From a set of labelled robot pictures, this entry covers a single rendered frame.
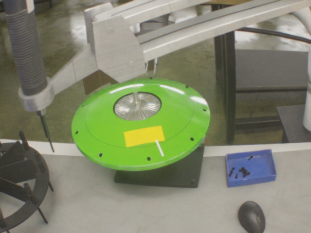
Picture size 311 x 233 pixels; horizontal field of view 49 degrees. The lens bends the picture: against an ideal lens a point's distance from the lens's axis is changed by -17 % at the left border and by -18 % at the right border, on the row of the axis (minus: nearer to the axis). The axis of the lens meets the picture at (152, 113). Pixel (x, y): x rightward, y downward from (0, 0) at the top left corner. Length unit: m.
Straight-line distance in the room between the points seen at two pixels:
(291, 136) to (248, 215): 0.42
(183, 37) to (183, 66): 2.67
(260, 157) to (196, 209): 0.23
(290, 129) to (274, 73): 1.41
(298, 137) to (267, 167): 0.25
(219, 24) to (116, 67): 0.14
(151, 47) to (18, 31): 0.17
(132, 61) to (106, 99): 0.47
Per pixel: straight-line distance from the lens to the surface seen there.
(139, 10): 0.45
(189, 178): 0.94
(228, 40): 2.01
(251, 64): 2.66
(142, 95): 0.91
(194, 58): 3.27
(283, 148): 1.04
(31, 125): 2.84
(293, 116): 1.26
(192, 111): 0.87
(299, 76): 2.62
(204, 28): 0.49
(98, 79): 1.69
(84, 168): 1.02
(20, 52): 0.44
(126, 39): 0.45
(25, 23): 0.42
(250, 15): 0.52
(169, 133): 0.82
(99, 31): 0.43
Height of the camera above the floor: 1.60
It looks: 37 degrees down
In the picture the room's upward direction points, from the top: 7 degrees counter-clockwise
